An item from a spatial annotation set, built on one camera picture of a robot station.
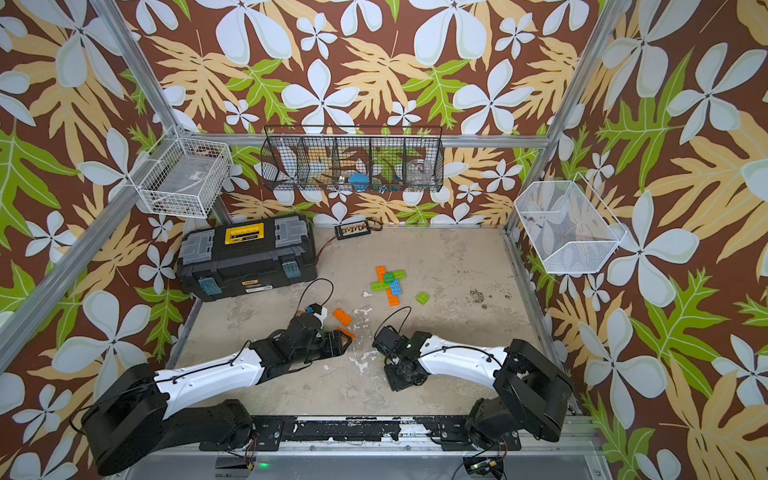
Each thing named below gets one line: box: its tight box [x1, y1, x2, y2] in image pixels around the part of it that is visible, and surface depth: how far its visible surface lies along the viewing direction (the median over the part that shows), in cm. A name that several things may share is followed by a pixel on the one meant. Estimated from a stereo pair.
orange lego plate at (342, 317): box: [332, 308, 353, 327], surface depth 98 cm
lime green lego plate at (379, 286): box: [371, 281, 390, 292], surface depth 103 cm
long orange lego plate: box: [376, 265, 400, 307], surface depth 102 cm
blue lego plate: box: [390, 278, 403, 296], surface depth 103 cm
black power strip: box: [334, 220, 371, 240], surface depth 121 cm
